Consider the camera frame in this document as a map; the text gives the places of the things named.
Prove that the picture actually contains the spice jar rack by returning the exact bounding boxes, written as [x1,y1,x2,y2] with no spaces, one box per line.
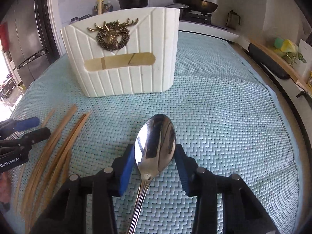
[70,14,91,24]

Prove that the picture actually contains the wooden cutting board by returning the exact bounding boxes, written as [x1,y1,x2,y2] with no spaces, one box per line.
[250,40,311,95]

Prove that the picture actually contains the teal woven table mat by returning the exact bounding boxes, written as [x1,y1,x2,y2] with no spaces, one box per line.
[12,32,303,233]

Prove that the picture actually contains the black gas stove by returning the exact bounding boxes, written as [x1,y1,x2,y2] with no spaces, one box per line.
[166,3,229,31]

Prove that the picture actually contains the grey refrigerator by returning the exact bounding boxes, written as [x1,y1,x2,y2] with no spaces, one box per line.
[1,0,60,88]

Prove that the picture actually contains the black pot red lid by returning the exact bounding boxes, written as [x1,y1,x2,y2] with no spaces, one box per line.
[117,0,149,10]

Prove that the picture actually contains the sauce bottles group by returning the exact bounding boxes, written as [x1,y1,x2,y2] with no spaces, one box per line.
[93,0,113,15]

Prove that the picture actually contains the black wok with lid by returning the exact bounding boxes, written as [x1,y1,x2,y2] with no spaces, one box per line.
[172,0,218,14]

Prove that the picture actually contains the large silver spoon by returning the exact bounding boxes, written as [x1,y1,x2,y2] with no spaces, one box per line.
[127,114,177,233]

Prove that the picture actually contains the cream utensil holder box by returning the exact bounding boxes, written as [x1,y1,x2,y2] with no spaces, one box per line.
[61,7,180,98]

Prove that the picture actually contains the yellow green bag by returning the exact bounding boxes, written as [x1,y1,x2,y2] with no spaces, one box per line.
[272,37,307,66]

